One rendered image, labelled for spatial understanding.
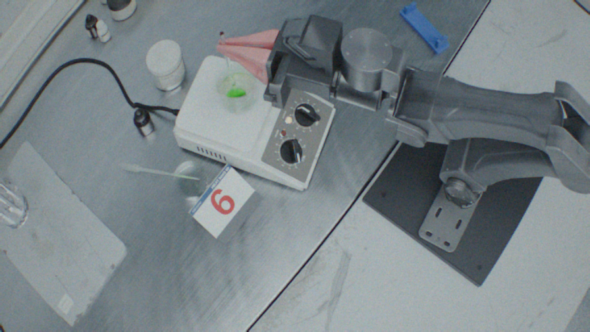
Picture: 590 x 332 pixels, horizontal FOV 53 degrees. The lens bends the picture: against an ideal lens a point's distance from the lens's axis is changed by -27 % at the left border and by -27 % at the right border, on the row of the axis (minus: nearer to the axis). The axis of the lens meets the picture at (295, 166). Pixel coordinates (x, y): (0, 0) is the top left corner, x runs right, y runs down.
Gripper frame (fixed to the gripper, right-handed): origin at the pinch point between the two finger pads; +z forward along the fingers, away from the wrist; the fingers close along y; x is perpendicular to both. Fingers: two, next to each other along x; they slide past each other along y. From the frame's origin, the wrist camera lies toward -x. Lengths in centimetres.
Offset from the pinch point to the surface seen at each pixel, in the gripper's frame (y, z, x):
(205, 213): 15.7, -0.2, 22.0
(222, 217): 15.1, -2.4, 23.7
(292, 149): 4.3, -9.3, 18.9
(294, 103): -2.1, -7.4, 19.2
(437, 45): -21.5, -25.6, 23.4
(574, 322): 2, -104, 119
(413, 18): -26.0, -20.6, 24.6
